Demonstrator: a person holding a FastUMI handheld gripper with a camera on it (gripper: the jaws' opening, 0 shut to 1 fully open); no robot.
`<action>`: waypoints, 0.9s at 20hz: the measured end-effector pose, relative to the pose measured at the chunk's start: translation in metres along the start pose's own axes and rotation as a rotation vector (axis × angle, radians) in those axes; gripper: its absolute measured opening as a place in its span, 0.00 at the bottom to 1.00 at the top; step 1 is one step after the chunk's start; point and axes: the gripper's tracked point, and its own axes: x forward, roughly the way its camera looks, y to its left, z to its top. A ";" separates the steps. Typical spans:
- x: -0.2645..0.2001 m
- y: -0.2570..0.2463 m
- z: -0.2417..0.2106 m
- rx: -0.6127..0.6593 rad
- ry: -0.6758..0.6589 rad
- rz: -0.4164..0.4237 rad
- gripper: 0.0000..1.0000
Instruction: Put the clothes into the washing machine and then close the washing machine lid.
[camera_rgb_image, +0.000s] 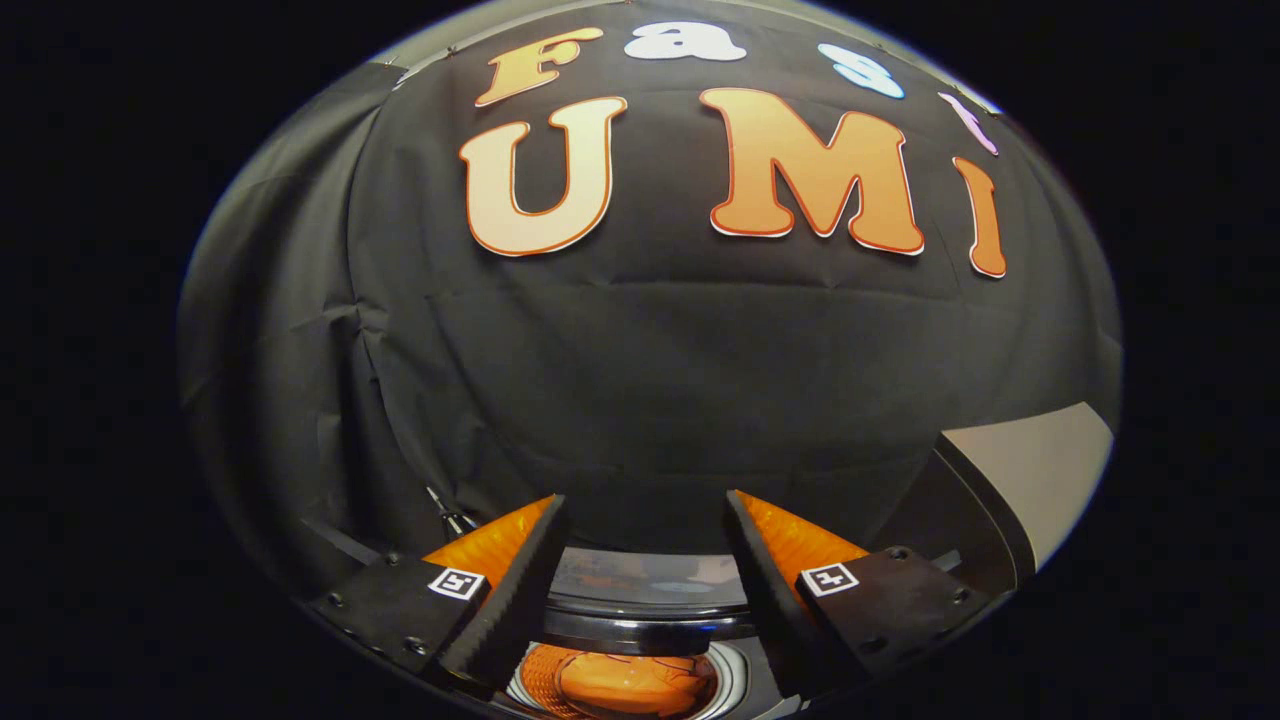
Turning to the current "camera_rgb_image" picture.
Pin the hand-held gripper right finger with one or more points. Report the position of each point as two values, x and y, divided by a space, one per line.
770 600

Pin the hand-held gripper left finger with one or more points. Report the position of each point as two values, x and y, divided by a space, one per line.
515 600

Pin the yellow polo shirt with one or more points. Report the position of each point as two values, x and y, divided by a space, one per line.
640 685

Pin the black backdrop cloth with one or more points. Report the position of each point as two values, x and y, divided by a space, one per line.
650 380

